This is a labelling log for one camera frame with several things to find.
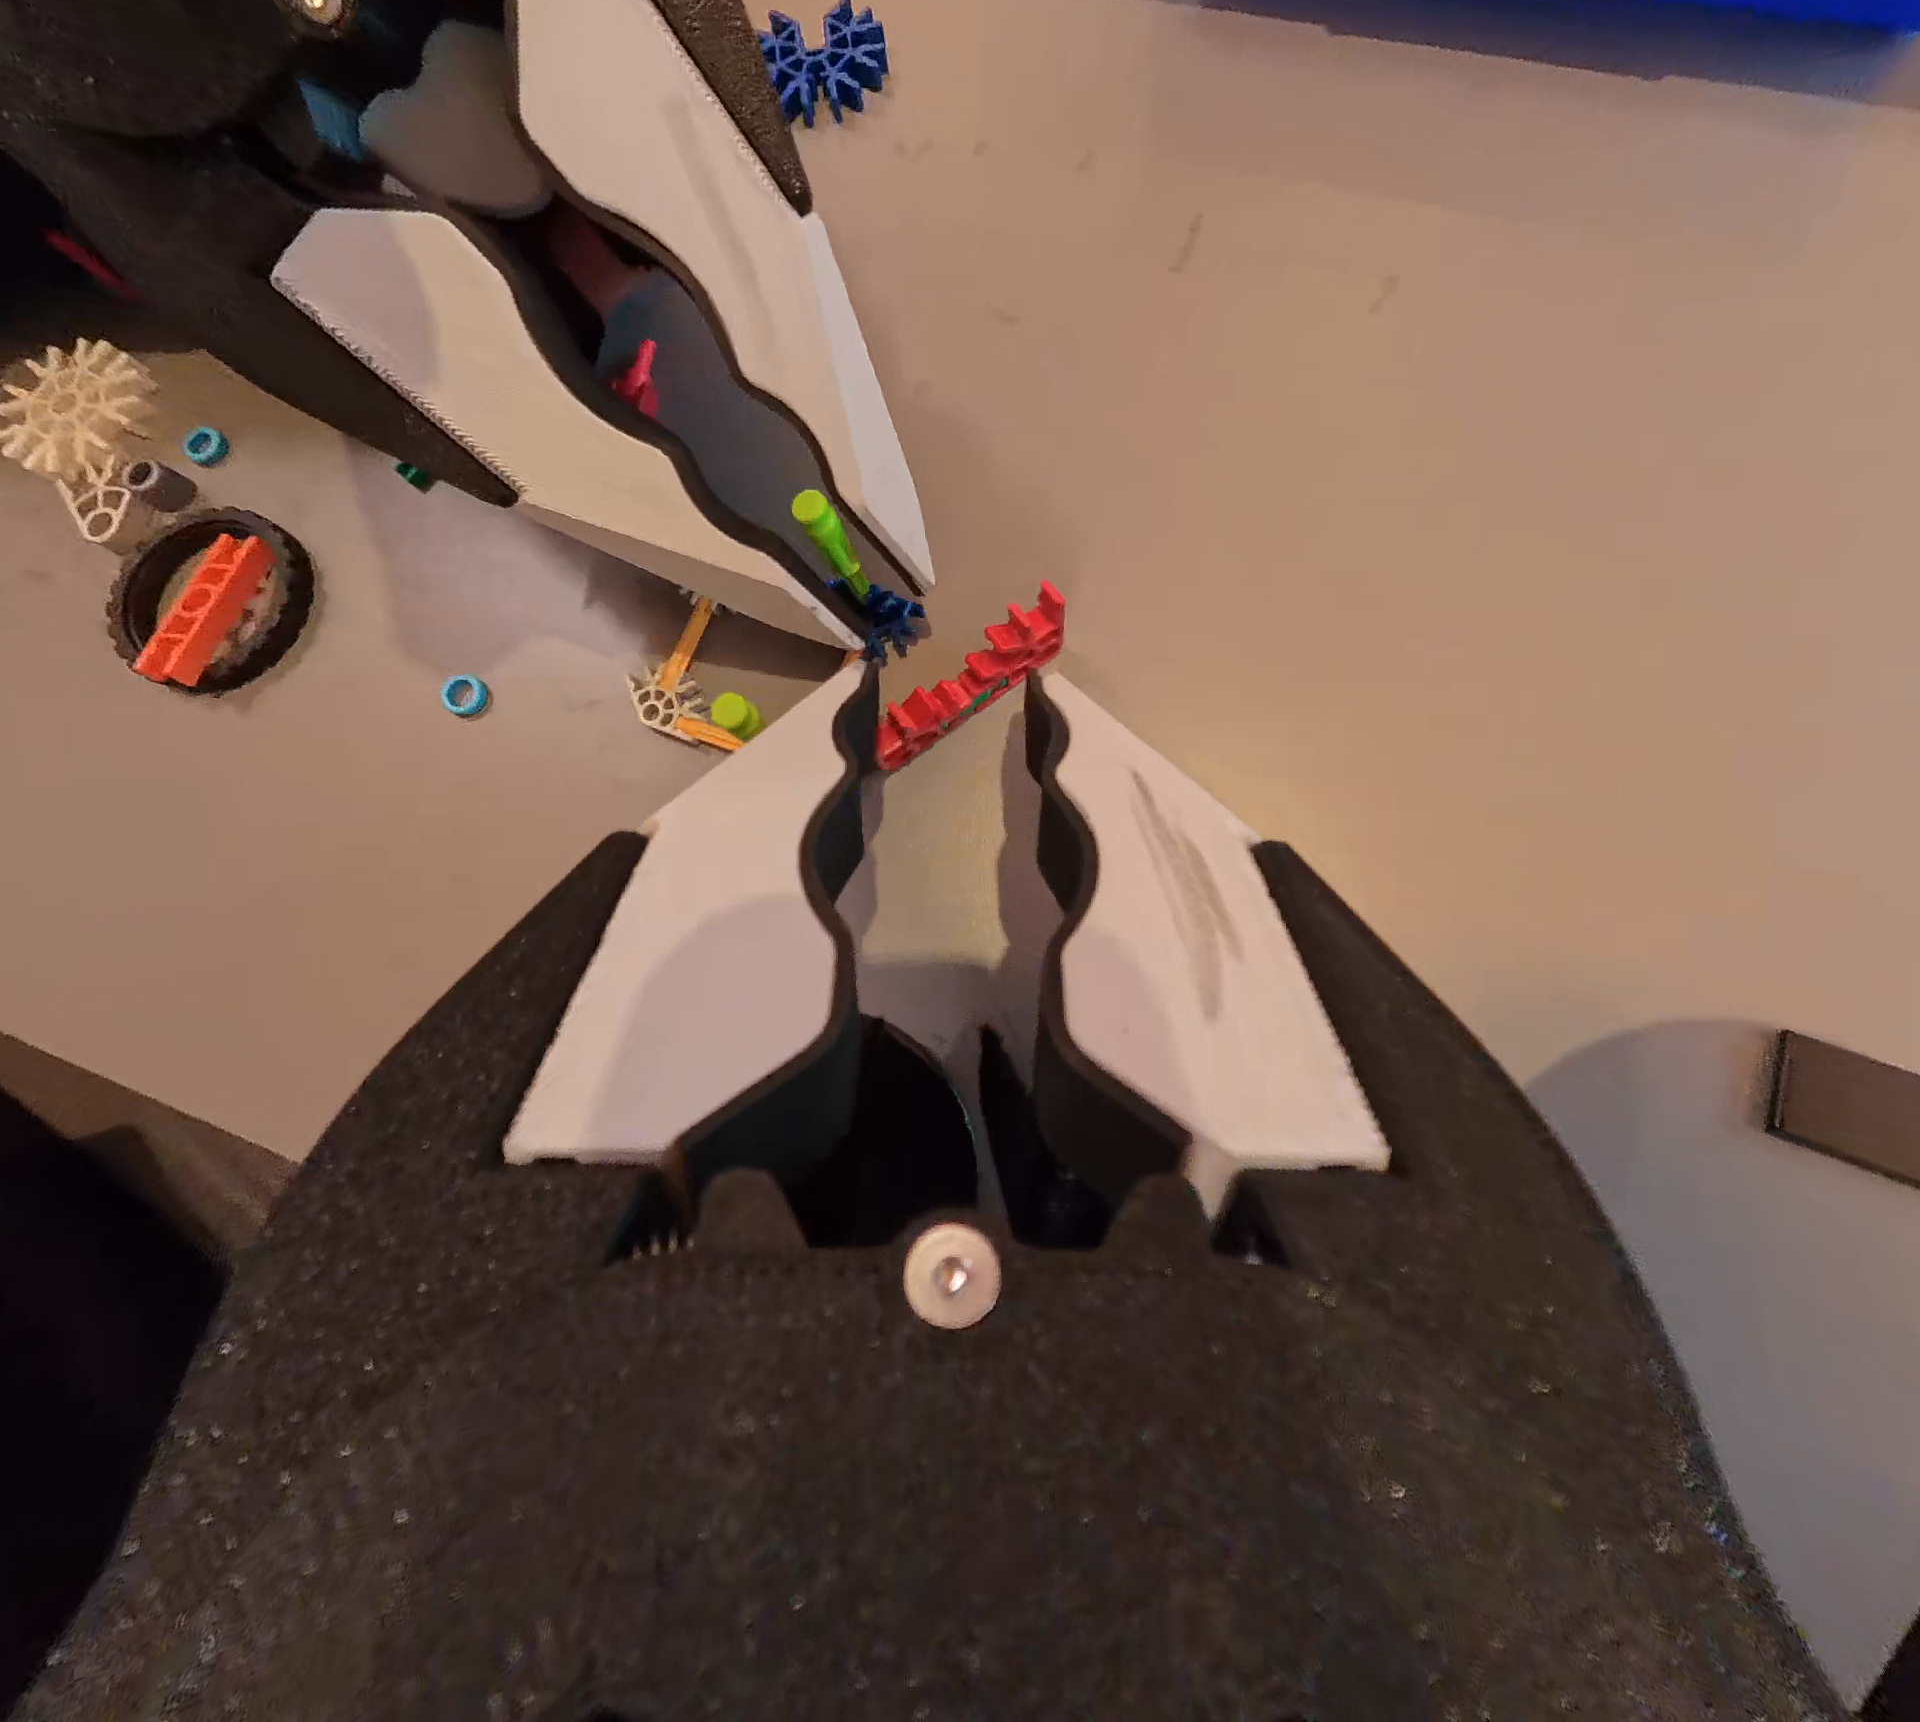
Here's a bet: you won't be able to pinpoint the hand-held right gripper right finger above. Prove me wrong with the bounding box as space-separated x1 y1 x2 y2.
978 672 1393 1252

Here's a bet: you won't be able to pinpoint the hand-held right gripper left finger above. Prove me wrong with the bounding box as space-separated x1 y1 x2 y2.
501 661 881 1249

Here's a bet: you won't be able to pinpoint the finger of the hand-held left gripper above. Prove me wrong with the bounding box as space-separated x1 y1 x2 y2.
506 0 937 595
270 207 875 655

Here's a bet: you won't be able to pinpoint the red connectors with green clip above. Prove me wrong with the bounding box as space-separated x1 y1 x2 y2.
873 582 1070 774

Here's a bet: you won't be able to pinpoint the colourful rod connector toy model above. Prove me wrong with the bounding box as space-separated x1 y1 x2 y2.
625 486 931 757

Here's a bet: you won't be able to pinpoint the blue snowflake connector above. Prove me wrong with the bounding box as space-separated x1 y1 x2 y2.
756 0 891 127

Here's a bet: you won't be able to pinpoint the black toy tyre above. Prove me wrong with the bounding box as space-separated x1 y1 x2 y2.
104 510 320 701

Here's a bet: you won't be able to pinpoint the orange connector piece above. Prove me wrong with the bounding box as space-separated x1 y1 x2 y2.
129 532 279 684

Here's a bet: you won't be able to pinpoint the white snowflake connector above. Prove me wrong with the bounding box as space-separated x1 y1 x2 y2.
0 342 159 476

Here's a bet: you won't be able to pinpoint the pale grey connector piece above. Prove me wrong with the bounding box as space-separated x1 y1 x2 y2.
56 468 144 550

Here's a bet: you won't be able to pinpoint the person's torso black sweater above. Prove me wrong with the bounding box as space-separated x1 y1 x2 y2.
0 1093 228 1664

